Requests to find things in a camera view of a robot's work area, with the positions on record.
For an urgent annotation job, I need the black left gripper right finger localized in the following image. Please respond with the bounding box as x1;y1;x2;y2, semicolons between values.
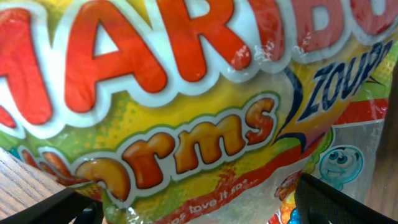
295;174;397;224

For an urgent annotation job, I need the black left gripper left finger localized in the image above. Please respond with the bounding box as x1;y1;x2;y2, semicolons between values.
1;189;104;224

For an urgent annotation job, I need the Haribo gummy worms bag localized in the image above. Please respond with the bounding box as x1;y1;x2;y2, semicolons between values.
1;0;397;223

